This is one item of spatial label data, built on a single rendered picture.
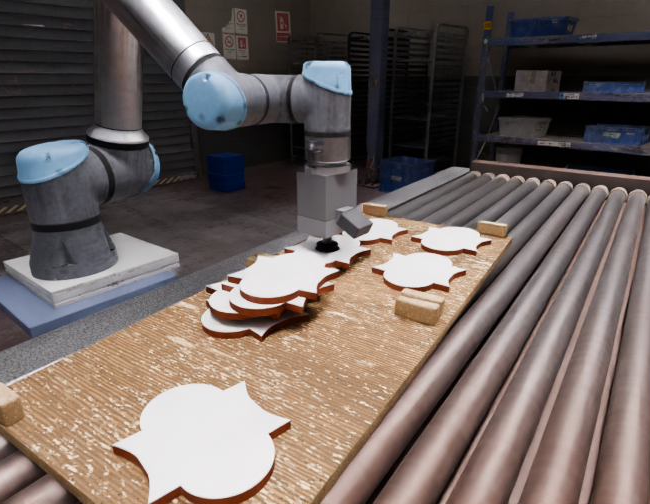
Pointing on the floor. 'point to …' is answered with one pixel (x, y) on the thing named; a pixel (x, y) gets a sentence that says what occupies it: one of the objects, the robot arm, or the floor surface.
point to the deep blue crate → (403, 172)
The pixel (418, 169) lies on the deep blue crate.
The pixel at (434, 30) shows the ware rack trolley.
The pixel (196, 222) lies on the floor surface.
